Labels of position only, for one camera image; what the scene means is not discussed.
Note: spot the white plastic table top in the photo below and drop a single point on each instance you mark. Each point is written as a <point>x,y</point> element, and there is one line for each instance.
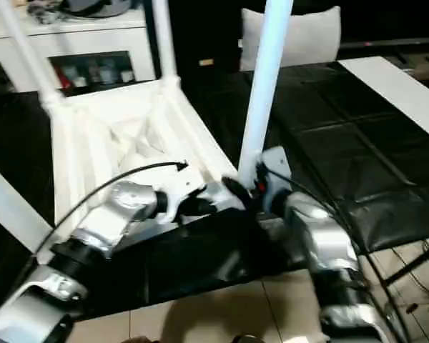
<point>93,135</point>

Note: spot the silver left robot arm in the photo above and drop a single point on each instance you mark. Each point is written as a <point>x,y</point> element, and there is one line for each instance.
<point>103,221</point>

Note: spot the black table mat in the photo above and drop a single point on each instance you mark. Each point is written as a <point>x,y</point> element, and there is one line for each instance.
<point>343,125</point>

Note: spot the white pillow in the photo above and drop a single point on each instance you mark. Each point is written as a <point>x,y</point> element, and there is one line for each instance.
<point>307,39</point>

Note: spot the white flat board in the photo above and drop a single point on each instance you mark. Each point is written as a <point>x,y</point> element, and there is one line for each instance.
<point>397,93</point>

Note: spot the black metal table leg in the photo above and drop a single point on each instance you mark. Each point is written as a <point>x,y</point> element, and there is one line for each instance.
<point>414,265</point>

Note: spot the dark low tv bench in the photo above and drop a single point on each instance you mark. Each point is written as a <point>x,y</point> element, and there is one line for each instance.
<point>397,48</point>

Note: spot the white glass-door cabinet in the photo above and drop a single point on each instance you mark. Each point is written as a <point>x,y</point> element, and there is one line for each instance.
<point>93,35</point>

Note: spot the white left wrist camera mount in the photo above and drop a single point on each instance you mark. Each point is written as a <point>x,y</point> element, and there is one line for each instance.
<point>178,189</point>

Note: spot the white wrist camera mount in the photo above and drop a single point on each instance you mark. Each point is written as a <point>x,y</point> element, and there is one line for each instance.
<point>178,189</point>
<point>277,160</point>

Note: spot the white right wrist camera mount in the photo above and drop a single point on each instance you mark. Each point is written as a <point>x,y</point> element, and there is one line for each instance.
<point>277,160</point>

